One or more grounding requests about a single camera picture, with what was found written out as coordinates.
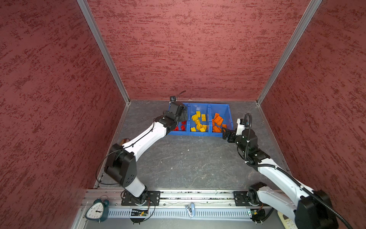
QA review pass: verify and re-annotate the orange lego slanted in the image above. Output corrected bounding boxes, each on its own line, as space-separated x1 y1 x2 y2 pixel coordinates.
213 126 222 133

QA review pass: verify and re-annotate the blue three-compartment bin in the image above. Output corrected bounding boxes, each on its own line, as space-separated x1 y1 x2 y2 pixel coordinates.
169 103 234 137

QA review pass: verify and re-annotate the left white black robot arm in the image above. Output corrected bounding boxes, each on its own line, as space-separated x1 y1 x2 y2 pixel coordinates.
103 96 188 203

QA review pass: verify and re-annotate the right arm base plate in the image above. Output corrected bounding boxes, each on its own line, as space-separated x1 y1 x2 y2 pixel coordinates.
233 191 271 209

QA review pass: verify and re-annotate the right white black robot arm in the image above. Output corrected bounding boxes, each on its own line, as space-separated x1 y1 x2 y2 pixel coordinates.
220 113 352 229

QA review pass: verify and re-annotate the yellow long lego bottom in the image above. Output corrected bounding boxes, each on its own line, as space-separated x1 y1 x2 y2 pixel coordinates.
192 114 198 121

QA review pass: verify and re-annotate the plaid cloth pouch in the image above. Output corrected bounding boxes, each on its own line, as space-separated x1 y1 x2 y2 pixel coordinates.
120 138 130 146

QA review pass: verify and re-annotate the beige calculator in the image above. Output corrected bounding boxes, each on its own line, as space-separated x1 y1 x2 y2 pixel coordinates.
277 211 297 229

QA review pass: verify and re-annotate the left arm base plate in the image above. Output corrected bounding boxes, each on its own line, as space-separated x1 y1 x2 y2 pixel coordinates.
121 190 161 207

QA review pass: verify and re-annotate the green alarm clock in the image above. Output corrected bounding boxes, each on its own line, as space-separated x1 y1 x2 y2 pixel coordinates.
85 198 110 223

